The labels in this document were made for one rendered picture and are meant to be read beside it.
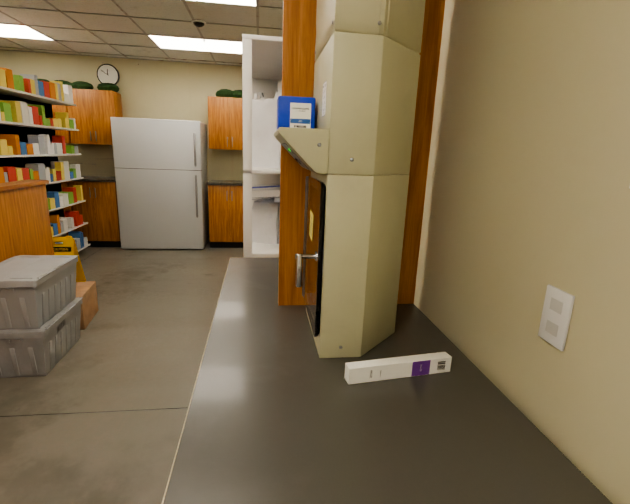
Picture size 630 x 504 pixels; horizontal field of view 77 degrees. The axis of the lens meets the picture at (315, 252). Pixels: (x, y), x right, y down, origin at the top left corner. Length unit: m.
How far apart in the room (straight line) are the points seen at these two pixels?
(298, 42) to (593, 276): 0.98
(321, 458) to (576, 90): 0.82
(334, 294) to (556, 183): 0.54
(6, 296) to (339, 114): 2.48
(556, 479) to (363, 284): 0.53
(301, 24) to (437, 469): 1.18
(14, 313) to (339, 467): 2.55
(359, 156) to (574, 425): 0.69
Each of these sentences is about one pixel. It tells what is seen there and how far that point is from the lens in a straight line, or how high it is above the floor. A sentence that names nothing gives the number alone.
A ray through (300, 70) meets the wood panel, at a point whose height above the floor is 1.70.
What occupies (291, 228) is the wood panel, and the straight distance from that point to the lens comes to 1.32.
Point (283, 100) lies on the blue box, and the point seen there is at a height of 1.59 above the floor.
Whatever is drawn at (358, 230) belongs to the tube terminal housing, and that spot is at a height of 1.28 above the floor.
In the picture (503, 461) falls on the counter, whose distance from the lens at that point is 0.87.
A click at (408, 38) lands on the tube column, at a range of 1.11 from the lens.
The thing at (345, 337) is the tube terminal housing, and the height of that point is 1.00.
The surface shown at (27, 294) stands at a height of 0.56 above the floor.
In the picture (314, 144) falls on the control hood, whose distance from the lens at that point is 0.93.
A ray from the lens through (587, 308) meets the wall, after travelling 0.88.
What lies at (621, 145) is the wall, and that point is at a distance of 0.84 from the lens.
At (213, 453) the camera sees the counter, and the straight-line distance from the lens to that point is 0.81.
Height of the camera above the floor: 1.46
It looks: 14 degrees down
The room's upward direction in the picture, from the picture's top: 2 degrees clockwise
